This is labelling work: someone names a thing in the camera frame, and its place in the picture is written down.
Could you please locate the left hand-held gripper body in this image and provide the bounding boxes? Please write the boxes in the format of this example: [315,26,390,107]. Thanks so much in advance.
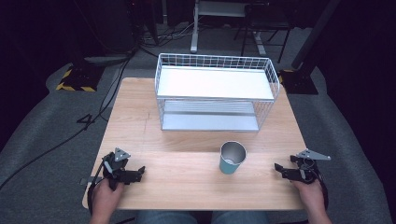
[102,147,132,191]

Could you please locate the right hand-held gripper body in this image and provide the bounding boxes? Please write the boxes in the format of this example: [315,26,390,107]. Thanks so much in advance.
[289,148,332,185]

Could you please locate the teal metal cup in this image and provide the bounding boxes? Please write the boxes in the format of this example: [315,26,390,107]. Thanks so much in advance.
[219,140,248,175]

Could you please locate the white wire shelf rack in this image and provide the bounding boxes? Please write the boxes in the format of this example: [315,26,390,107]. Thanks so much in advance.
[154,52,281,133]

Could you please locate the person's right hand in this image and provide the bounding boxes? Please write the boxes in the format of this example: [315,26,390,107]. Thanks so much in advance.
[290,178,329,218]

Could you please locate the person's left hand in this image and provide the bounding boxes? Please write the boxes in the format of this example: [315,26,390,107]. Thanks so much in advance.
[91,178,126,219]

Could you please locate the person's legs in jeans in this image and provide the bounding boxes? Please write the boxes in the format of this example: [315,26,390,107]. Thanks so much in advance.
[135,210,271,224]

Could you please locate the yellow black striped stand base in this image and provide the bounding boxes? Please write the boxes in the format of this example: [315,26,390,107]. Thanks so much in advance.
[55,63,106,93]
[277,67,319,95]

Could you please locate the black slanted stand pole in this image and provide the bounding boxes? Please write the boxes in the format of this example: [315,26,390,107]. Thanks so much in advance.
[290,0,343,71]

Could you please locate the black chair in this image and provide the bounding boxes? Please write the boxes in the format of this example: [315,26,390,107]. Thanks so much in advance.
[233,2,294,64]

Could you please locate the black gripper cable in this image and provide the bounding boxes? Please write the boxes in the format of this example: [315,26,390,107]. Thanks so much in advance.
[86,160,108,216]

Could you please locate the black floor cable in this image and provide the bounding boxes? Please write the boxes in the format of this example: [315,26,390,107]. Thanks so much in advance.
[0,52,138,191]

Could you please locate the bundle of floor cables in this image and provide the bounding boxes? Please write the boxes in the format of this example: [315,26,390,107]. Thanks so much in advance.
[136,15,200,50]

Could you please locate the white desk frame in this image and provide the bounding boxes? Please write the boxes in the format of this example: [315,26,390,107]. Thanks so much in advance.
[190,0,269,57]

